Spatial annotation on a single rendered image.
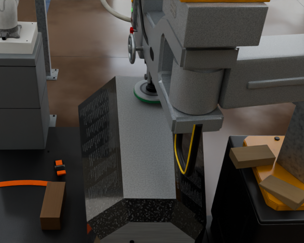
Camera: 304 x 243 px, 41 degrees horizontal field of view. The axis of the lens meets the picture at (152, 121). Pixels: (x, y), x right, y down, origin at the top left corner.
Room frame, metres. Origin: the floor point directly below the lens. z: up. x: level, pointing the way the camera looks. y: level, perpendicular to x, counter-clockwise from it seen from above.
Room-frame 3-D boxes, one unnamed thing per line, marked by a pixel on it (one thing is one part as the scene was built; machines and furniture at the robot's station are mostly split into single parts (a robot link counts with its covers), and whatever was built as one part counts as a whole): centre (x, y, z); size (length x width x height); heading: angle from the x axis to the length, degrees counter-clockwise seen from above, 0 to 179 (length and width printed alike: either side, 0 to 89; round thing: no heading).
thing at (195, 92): (1.32, -0.15, 1.34); 0.19 x 0.19 x 0.20
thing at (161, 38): (1.57, -0.07, 1.30); 0.74 x 0.23 x 0.49; 14
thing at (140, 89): (1.95, 0.01, 0.87); 0.21 x 0.21 x 0.01
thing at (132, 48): (1.81, 0.10, 1.20); 0.15 x 0.10 x 0.15; 14
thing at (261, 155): (1.53, -0.51, 0.81); 0.20 x 0.10 x 0.05; 106
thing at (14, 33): (2.46, 1.02, 0.91); 0.22 x 0.18 x 0.06; 13
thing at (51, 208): (1.72, 0.58, 0.07); 0.30 x 0.12 x 0.12; 6
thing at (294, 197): (1.33, -0.63, 0.80); 0.20 x 0.10 x 0.05; 45
